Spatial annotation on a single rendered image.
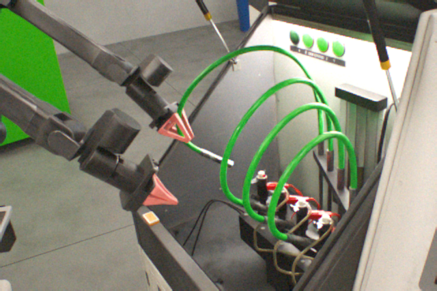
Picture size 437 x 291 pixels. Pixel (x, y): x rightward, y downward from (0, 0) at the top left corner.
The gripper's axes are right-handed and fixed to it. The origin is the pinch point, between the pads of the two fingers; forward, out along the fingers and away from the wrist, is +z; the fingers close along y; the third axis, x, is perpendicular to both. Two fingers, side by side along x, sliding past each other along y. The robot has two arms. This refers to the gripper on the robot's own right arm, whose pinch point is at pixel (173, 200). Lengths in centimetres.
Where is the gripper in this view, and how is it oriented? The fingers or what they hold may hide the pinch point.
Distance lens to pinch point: 94.6
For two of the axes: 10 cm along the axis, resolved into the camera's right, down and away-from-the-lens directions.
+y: 5.9, -7.9, -1.6
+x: -2.9, -4.0, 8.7
